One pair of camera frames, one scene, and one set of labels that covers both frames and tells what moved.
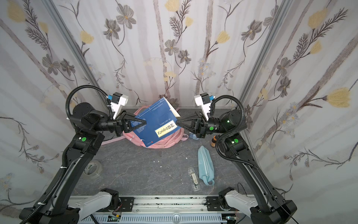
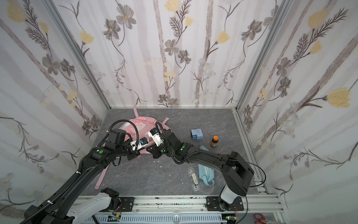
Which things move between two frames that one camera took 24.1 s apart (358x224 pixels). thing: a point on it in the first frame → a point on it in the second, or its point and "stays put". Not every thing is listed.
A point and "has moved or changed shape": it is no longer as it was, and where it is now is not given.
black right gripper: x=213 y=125 → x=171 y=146
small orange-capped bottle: x=213 y=143 stays put
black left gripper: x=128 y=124 → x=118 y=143
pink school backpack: x=169 y=139 has moved or changed shape
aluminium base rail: x=165 y=209 stays put
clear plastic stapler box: x=194 y=179 stays put
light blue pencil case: x=206 y=165 stays put
